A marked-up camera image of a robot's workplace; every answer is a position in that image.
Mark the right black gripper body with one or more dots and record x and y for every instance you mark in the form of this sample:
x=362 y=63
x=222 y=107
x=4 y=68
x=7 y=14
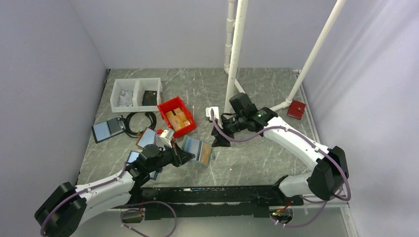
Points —
x=235 y=123

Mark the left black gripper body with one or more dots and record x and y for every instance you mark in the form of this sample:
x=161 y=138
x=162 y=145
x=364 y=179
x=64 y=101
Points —
x=168 y=155

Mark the orange credit card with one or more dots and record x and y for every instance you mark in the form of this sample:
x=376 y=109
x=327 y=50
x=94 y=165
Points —
x=205 y=153

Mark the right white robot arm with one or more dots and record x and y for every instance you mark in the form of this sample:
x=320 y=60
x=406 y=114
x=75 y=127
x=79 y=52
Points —
x=328 y=175

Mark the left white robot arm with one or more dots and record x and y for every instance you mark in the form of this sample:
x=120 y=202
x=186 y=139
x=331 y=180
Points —
x=70 y=206

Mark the brown boxes in red bin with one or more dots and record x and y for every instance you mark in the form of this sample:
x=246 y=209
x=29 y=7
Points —
x=177 y=119

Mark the red plastic bin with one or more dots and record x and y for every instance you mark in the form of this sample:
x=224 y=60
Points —
x=172 y=104

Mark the black wallet in bin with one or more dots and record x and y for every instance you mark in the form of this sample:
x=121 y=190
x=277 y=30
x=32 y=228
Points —
x=149 y=98

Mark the red leather wallet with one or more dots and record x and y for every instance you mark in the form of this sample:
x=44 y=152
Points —
x=296 y=110

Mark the white two-compartment bin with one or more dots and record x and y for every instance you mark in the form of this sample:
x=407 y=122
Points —
x=138 y=86

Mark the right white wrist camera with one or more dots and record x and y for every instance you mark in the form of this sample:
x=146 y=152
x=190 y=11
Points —
x=213 y=114

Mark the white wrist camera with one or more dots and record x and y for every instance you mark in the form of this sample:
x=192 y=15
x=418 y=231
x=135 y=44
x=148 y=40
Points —
x=165 y=137
x=213 y=114

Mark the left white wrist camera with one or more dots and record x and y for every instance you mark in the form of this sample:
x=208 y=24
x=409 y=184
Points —
x=165 y=137

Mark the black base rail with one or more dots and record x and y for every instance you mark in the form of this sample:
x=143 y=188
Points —
x=216 y=201

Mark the white PVC pipe frame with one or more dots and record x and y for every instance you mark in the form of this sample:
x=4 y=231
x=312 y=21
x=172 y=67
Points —
x=277 y=34

